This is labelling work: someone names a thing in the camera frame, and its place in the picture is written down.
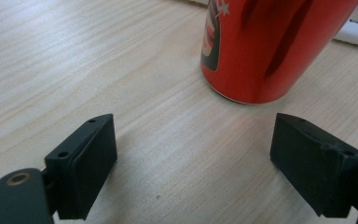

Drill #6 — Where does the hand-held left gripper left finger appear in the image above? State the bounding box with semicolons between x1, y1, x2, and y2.
44;113;118;221

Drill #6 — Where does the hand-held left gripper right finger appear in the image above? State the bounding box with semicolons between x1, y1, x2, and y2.
268;112;358;219

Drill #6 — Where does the red drink can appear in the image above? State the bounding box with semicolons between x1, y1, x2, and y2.
200;0;358;105

